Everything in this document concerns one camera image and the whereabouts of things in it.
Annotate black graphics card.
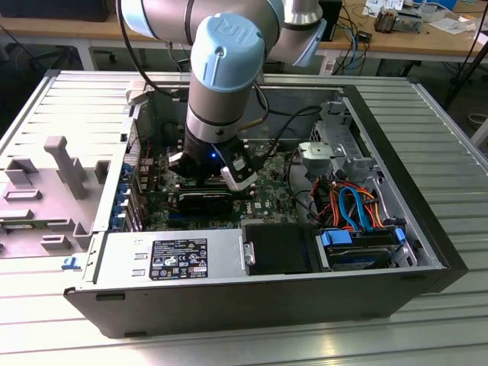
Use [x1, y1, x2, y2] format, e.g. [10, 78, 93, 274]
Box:
[177, 190, 234, 215]

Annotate green motherboard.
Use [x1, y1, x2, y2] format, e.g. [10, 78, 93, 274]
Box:
[137, 141, 308, 233]

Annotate black rating label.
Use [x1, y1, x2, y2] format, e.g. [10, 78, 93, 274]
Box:
[151, 239, 209, 282]

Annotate silver power supply unit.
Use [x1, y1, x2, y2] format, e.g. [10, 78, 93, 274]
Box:
[91, 228, 245, 285]

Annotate silver metal drive cage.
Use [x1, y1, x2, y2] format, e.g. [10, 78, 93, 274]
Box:
[297, 97, 382, 184]

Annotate black and silver PC case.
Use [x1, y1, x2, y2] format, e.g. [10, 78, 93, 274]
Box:
[63, 70, 469, 339]

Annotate grey plastic parts rack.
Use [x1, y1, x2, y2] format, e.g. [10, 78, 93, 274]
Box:
[0, 135, 111, 260]

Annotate hard disk in blue carrier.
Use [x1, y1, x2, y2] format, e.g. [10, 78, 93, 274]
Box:
[314, 226, 407, 272]

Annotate wooden desk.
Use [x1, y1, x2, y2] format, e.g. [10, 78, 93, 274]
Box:
[0, 0, 488, 64]

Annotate small black upright box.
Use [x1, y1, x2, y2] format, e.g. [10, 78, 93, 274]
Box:
[319, 0, 344, 43]

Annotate black computer box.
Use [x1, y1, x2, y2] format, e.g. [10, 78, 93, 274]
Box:
[0, 0, 115, 23]

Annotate metal heatsink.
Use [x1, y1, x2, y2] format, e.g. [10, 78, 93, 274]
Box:
[373, 8, 401, 34]

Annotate black tripod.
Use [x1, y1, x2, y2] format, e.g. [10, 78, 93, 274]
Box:
[444, 22, 488, 110]

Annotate white papers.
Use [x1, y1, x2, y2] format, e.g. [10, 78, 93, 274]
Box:
[426, 11, 477, 36]

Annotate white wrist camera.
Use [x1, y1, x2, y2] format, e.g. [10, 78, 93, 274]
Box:
[166, 150, 188, 173]
[220, 150, 258, 191]

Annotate thick black cable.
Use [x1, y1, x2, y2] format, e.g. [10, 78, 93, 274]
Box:
[285, 149, 325, 226]

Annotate black camera cable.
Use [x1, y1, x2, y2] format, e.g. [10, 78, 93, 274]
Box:
[117, 0, 190, 103]
[251, 104, 325, 172]

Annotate blue data wire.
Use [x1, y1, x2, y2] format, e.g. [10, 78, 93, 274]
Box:
[337, 185, 377, 233]

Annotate orange power wire bundle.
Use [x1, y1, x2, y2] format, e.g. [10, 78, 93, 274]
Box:
[310, 178, 384, 230]

